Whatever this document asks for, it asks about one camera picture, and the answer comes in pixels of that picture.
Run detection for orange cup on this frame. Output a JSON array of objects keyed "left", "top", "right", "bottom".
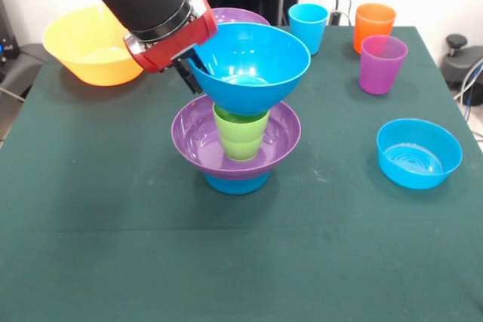
[{"left": 353, "top": 2, "right": 398, "bottom": 55}]

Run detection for black knobbed equipment base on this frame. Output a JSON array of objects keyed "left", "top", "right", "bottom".
[{"left": 440, "top": 34, "right": 483, "bottom": 85}]

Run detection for yellow bowl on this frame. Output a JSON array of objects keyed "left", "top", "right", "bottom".
[{"left": 41, "top": 5, "right": 145, "bottom": 87}]

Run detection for large deep blue bowl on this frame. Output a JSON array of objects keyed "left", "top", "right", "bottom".
[{"left": 187, "top": 22, "right": 312, "bottom": 115}]

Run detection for green cup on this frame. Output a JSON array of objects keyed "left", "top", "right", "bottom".
[
  {"left": 221, "top": 136, "right": 264, "bottom": 163},
  {"left": 212, "top": 103, "right": 271, "bottom": 143}
]

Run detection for black electronic device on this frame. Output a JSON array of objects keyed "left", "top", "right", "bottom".
[{"left": 0, "top": 0, "right": 20, "bottom": 61}]

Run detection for blue cup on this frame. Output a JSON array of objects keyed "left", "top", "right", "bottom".
[{"left": 288, "top": 2, "right": 329, "bottom": 56}]

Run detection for white cable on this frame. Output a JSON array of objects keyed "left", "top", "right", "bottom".
[
  {"left": 0, "top": 86, "right": 26, "bottom": 103},
  {"left": 454, "top": 84, "right": 483, "bottom": 103}
]

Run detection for dark green tablecloth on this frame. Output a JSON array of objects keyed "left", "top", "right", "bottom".
[{"left": 0, "top": 26, "right": 483, "bottom": 322}]

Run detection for purple bowl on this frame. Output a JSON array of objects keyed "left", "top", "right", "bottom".
[
  {"left": 171, "top": 95, "right": 303, "bottom": 182},
  {"left": 210, "top": 7, "right": 271, "bottom": 27}
]

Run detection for black power strip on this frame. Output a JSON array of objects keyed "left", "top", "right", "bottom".
[{"left": 328, "top": 9, "right": 354, "bottom": 26}]

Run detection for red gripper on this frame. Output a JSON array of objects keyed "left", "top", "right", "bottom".
[{"left": 123, "top": 0, "right": 219, "bottom": 95}]

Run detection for purple cup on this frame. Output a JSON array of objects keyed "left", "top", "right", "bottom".
[{"left": 358, "top": 34, "right": 409, "bottom": 96}]

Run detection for blue cable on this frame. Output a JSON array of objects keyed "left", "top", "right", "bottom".
[{"left": 460, "top": 58, "right": 483, "bottom": 119}]

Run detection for small blue bowl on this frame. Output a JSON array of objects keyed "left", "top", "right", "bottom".
[
  {"left": 376, "top": 118, "right": 463, "bottom": 190},
  {"left": 202, "top": 170, "right": 271, "bottom": 195}
]

